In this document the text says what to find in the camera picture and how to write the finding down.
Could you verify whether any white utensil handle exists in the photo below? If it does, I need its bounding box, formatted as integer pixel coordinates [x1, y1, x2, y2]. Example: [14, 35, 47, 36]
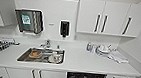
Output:
[106, 44, 113, 51]

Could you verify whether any small chrome sink knob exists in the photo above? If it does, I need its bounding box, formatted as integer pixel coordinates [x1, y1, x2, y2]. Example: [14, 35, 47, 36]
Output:
[55, 44, 61, 51]

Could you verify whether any stainless steel sink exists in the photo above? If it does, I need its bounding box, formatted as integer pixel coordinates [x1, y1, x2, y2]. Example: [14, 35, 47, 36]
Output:
[15, 45, 67, 68]

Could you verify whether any white wall cabinet door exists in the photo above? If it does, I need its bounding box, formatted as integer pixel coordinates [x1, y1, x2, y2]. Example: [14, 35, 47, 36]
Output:
[75, 0, 107, 36]
[120, 2, 141, 39]
[98, 0, 132, 38]

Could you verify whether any small white bottle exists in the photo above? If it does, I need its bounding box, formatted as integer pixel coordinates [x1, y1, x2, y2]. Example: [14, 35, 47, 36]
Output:
[90, 44, 97, 54]

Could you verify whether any steel paper towel dispenser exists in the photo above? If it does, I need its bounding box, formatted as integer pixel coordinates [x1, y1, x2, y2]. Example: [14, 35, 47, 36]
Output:
[12, 8, 46, 36]

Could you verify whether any white mug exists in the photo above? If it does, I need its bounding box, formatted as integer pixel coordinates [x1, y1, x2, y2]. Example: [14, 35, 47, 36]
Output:
[50, 50, 61, 64]

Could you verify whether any white saucer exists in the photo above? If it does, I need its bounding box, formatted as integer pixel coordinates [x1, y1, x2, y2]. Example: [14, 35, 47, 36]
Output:
[48, 55, 65, 65]

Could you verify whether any round sink drain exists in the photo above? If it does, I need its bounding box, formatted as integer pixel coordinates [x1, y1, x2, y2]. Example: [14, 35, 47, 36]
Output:
[40, 54, 51, 62]

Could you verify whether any small wall label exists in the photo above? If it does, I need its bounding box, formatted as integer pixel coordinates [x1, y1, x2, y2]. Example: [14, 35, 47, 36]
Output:
[47, 21, 55, 26]

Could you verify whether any black base cabinet handle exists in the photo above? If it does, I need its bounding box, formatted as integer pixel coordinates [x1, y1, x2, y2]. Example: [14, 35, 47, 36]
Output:
[31, 69, 38, 78]
[38, 70, 45, 78]

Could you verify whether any white cup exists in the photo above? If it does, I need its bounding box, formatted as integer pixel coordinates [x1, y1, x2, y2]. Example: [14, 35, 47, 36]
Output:
[97, 44, 108, 54]

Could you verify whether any stack of white plates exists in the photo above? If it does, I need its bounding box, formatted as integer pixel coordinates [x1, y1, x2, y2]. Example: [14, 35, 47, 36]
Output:
[94, 43, 113, 58]

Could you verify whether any blue dish soap bottle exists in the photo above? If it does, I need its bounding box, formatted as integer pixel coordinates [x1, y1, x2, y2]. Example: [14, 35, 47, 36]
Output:
[85, 41, 93, 53]

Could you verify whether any black bar cabinet handle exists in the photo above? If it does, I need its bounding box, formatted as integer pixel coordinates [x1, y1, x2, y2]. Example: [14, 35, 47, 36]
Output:
[121, 16, 133, 37]
[92, 13, 102, 34]
[100, 14, 109, 34]

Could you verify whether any chrome faucet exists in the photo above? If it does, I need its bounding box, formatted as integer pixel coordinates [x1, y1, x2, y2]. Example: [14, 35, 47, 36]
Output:
[39, 38, 52, 51]

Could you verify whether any black soap dispenser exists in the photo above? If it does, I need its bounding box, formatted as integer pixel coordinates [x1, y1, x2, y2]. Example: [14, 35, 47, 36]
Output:
[58, 20, 72, 40]

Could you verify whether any white base cabinet door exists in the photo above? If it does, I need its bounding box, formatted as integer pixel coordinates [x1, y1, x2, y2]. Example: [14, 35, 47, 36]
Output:
[36, 68, 68, 78]
[3, 66, 40, 78]

